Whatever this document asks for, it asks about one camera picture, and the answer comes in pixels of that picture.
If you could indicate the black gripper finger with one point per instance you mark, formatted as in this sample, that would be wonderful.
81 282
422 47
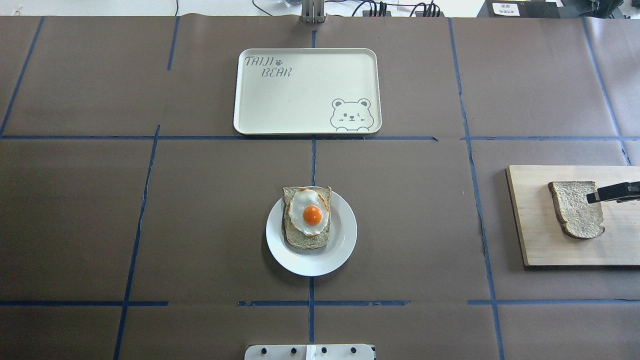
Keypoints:
620 192

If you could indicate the brown bread slice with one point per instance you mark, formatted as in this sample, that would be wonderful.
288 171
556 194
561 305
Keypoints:
578 218

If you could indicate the white round plate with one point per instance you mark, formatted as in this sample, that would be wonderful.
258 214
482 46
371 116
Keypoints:
342 237

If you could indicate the bottom bread slice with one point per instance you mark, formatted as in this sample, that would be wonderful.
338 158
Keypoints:
293 236

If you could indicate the wooden cutting board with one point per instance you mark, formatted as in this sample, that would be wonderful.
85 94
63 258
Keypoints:
540 234

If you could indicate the black box with label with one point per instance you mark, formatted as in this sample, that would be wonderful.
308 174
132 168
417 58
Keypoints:
519 9

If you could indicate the orange black connector strip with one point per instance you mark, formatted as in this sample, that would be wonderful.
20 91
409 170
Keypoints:
380 9

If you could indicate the fried egg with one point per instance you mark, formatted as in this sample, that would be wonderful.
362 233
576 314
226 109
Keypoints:
309 210

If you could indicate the cream bear serving tray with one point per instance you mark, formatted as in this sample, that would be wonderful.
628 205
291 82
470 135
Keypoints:
307 91

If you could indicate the aluminium frame post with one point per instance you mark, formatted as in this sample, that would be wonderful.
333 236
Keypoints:
313 11

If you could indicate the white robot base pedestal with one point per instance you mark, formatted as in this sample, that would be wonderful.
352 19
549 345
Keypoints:
350 351

